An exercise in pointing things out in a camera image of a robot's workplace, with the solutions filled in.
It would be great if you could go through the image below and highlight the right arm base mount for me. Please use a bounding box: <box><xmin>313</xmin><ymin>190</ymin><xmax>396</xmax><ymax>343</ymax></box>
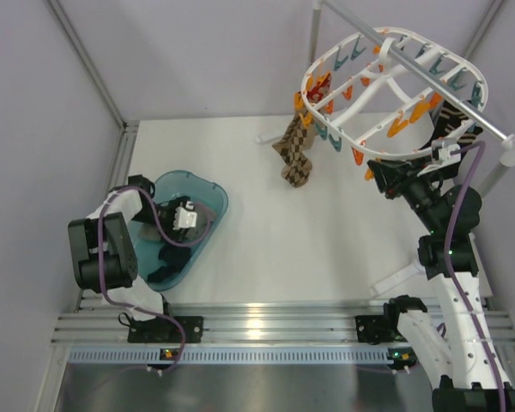
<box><xmin>354</xmin><ymin>315</ymin><xmax>403</xmax><ymax>345</ymax></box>

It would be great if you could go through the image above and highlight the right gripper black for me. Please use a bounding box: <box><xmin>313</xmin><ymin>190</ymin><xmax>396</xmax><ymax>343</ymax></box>
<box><xmin>368</xmin><ymin>154</ymin><xmax>442</xmax><ymax>233</ymax></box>

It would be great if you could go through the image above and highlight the grey striped sock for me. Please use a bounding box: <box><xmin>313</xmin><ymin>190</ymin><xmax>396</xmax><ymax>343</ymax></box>
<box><xmin>138</xmin><ymin>224</ymin><xmax>162</xmax><ymax>242</ymax></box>

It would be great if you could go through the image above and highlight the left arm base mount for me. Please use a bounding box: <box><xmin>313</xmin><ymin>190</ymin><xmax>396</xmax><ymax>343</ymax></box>
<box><xmin>118</xmin><ymin>316</ymin><xmax>203</xmax><ymax>343</ymax></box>

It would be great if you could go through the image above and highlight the orange clothes peg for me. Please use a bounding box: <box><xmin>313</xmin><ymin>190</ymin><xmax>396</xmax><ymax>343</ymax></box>
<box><xmin>364</xmin><ymin>167</ymin><xmax>374</xmax><ymax>181</ymax></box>

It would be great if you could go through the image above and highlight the white oval clip hanger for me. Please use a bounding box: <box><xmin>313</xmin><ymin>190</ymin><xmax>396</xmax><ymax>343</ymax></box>
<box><xmin>294</xmin><ymin>27</ymin><xmax>489</xmax><ymax>166</ymax></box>

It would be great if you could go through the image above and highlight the metal drying rack stand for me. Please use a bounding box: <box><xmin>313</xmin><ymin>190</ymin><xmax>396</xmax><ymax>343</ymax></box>
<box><xmin>257</xmin><ymin>0</ymin><xmax>515</xmax><ymax>298</ymax></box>

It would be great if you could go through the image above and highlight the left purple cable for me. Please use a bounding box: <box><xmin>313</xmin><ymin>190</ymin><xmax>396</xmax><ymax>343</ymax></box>
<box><xmin>98</xmin><ymin>186</ymin><xmax>218</xmax><ymax>373</ymax></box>

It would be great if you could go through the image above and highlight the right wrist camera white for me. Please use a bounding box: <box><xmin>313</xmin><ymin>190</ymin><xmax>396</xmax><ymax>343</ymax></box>
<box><xmin>431</xmin><ymin>139</ymin><xmax>461</xmax><ymax>167</ymax></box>

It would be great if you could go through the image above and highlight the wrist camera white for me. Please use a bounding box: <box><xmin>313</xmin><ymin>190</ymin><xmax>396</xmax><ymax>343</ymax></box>
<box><xmin>173</xmin><ymin>201</ymin><xmax>198</xmax><ymax>230</ymax></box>
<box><xmin>431</xmin><ymin>139</ymin><xmax>461</xmax><ymax>167</ymax></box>

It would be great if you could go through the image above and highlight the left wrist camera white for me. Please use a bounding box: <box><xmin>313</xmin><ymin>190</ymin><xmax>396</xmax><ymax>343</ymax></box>
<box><xmin>173</xmin><ymin>201</ymin><xmax>198</xmax><ymax>230</ymax></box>

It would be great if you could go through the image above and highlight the purple cable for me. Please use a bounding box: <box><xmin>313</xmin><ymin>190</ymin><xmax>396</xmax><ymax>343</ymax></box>
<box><xmin>444</xmin><ymin>141</ymin><xmax>512</xmax><ymax>412</ymax></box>
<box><xmin>98</xmin><ymin>186</ymin><xmax>218</xmax><ymax>373</ymax></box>

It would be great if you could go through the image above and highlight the aluminium rail frame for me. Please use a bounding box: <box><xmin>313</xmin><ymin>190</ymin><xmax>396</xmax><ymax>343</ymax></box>
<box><xmin>51</xmin><ymin>124</ymin><xmax>515</xmax><ymax>366</ymax></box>

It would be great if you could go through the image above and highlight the teal plastic basket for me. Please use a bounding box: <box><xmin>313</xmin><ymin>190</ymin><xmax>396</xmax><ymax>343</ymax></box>
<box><xmin>128</xmin><ymin>170</ymin><xmax>228</xmax><ymax>292</ymax></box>

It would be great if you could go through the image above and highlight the black striped sock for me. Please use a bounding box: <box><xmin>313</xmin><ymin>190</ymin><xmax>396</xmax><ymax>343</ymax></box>
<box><xmin>425</xmin><ymin>100</ymin><xmax>483</xmax><ymax>148</ymax></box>

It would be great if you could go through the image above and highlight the brown checkered sock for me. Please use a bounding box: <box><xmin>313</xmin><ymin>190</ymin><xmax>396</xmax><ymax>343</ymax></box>
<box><xmin>272</xmin><ymin>114</ymin><xmax>317</xmax><ymax>188</ymax></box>

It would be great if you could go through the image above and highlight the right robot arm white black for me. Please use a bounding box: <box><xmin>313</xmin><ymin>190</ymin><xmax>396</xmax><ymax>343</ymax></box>
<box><xmin>367</xmin><ymin>160</ymin><xmax>515</xmax><ymax>411</ymax></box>

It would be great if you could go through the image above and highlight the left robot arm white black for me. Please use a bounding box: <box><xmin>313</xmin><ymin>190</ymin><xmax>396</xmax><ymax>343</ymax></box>
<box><xmin>68</xmin><ymin>175</ymin><xmax>213</xmax><ymax>341</ymax></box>

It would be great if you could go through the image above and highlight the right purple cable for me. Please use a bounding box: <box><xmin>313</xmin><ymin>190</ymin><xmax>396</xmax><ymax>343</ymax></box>
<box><xmin>444</xmin><ymin>141</ymin><xmax>512</xmax><ymax>412</ymax></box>

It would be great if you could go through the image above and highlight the navy blue sock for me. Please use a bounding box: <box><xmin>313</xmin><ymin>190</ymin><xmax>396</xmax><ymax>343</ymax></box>
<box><xmin>147</xmin><ymin>244</ymin><xmax>191</xmax><ymax>284</ymax></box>

